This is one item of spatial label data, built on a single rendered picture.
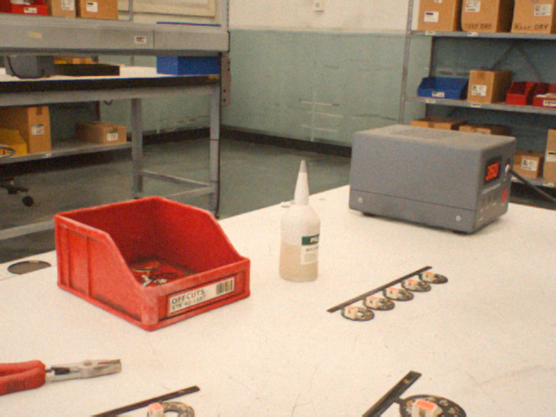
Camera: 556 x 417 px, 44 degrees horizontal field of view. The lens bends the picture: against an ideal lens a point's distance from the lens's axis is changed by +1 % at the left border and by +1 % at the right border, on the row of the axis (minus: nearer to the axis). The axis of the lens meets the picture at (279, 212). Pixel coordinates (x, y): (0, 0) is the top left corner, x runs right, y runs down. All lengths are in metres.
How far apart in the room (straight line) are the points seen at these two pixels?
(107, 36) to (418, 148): 2.32
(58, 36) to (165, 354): 2.43
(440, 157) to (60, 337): 0.43
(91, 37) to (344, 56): 3.10
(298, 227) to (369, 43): 5.02
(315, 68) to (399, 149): 5.08
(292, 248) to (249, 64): 5.71
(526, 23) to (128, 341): 4.28
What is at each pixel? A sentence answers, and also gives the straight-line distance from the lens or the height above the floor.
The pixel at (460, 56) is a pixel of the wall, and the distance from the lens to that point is 5.21.
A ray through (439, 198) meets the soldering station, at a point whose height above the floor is 0.79.
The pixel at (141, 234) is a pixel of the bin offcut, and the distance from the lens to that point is 0.60.
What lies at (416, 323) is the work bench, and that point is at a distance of 0.51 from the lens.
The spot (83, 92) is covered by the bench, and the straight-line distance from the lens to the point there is 2.98.
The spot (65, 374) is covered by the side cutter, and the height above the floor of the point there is 0.75.
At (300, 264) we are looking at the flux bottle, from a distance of 0.57.
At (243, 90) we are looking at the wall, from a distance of 6.31.
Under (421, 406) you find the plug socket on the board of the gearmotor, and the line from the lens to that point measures 0.26.
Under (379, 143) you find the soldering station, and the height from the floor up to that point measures 0.84.
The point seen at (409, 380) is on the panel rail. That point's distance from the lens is 0.29.
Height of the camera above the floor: 0.95
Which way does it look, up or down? 14 degrees down
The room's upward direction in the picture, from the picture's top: 2 degrees clockwise
